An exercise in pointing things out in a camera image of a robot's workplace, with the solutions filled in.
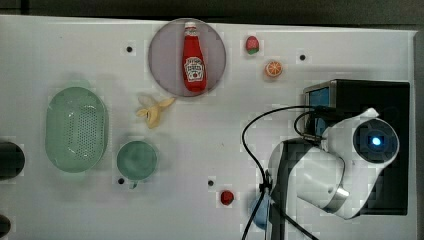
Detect black toaster oven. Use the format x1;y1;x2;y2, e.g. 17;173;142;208
304;79;410;219

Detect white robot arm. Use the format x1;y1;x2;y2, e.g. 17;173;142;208
266;108;400;240

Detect red ketchup bottle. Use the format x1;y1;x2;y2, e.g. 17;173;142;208
182;22;207;92

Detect peeled banana toy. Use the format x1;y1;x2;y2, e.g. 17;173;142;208
136;95;175;129

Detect small red toy fruit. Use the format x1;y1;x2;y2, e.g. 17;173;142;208
220;190;234;206

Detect toy orange half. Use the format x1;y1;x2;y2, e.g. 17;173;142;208
264;61;283;78

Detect grey round plate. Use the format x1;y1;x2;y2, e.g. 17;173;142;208
148;18;226;97

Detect green mug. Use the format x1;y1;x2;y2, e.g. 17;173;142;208
117;140;158;189

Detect toy strawberry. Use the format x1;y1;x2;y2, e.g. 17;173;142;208
245;36;260;55

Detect blue cup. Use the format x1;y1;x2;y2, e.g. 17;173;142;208
249;195;270;230

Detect green perforated colander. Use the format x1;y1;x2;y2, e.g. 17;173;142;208
45;87;108;173

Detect black round pot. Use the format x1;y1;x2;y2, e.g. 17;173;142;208
0;142;25;181

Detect dark object at edge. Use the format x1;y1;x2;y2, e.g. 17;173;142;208
0;215;11;237

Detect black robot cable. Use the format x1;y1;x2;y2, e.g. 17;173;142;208
240;104;334;240

